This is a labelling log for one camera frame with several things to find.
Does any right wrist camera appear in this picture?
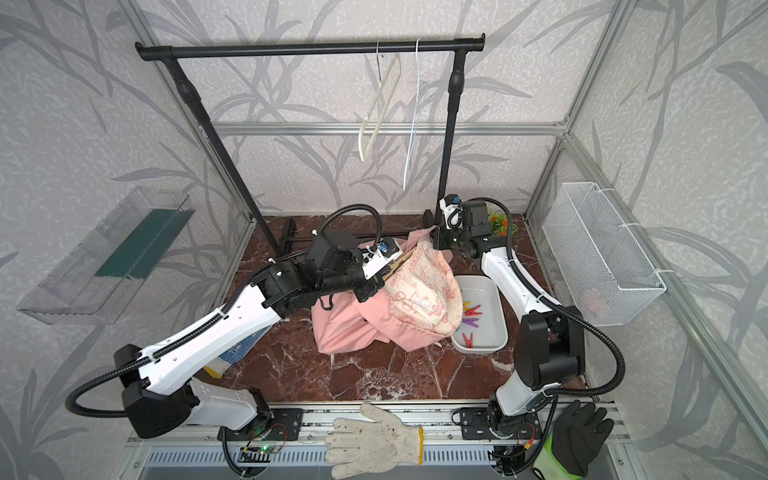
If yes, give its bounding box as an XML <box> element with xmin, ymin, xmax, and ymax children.
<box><xmin>439</xmin><ymin>194</ymin><xmax>463</xmax><ymax>230</ymax></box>

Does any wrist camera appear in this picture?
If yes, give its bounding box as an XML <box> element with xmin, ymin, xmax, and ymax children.
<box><xmin>439</xmin><ymin>194</ymin><xmax>463</xmax><ymax>230</ymax></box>
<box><xmin>361</xmin><ymin>237</ymin><xmax>403</xmax><ymax>280</ymax></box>

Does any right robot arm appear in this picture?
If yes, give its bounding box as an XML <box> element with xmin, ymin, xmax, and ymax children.
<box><xmin>434</xmin><ymin>194</ymin><xmax>626</xmax><ymax>438</ymax></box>

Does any white wire mesh basket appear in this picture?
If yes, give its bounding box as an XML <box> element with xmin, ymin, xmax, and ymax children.
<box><xmin>543</xmin><ymin>182</ymin><xmax>666</xmax><ymax>327</ymax></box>

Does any white hanger of rainbow jacket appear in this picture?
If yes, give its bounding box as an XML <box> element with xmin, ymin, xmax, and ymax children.
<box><xmin>401</xmin><ymin>38</ymin><xmax>421</xmax><ymax>192</ymax></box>

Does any white knitted work glove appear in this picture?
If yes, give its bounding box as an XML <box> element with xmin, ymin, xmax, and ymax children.
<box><xmin>325</xmin><ymin>403</ymin><xmax>424</xmax><ymax>479</ymax></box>

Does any white plastic tray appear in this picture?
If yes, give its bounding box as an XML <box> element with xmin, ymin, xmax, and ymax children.
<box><xmin>451</xmin><ymin>275</ymin><xmax>509</xmax><ymax>355</ymax></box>

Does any potted artificial flower plant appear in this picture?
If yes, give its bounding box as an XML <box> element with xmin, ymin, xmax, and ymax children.
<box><xmin>488</xmin><ymin>211</ymin><xmax>518</xmax><ymax>238</ymax></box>

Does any black rubber glove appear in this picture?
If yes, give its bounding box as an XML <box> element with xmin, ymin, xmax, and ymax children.
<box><xmin>532</xmin><ymin>401</ymin><xmax>615</xmax><ymax>480</ymax></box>

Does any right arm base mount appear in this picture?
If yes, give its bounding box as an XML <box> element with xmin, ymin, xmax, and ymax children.
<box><xmin>451</xmin><ymin>405</ymin><xmax>542</xmax><ymax>442</ymax></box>

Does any black clothes rack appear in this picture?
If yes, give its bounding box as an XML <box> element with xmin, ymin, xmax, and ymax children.
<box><xmin>135</xmin><ymin>35</ymin><xmax>486</xmax><ymax>255</ymax></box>

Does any clear acrylic wall shelf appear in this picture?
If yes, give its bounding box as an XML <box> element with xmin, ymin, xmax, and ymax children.
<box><xmin>17</xmin><ymin>187</ymin><xmax>195</xmax><ymax>325</ymax></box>

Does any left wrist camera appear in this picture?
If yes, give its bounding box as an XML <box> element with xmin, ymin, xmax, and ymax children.
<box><xmin>361</xmin><ymin>237</ymin><xmax>403</xmax><ymax>280</ymax></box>

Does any pink jacket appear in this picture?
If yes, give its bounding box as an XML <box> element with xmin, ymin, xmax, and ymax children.
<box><xmin>311</xmin><ymin>229</ymin><xmax>464</xmax><ymax>355</ymax></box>

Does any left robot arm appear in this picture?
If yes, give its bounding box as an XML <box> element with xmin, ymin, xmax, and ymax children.
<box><xmin>64</xmin><ymin>204</ymin><xmax>404</xmax><ymax>439</ymax></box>

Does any blue dotted work glove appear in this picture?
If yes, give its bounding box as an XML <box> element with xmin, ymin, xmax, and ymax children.
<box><xmin>203</xmin><ymin>327</ymin><xmax>271</xmax><ymax>379</ymax></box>

